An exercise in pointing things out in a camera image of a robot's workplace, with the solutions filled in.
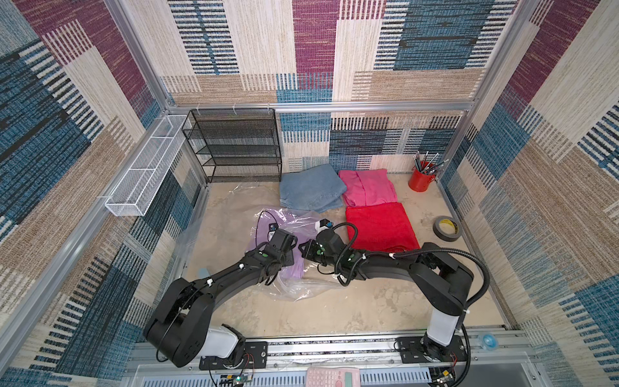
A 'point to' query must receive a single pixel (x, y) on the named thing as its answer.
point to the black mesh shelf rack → (238, 143)
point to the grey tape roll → (446, 236)
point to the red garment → (380, 227)
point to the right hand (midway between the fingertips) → (301, 248)
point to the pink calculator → (333, 376)
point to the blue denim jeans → (318, 189)
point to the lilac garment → (302, 227)
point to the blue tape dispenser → (490, 342)
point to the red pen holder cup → (422, 174)
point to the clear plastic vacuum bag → (303, 280)
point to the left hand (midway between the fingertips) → (286, 253)
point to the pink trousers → (367, 187)
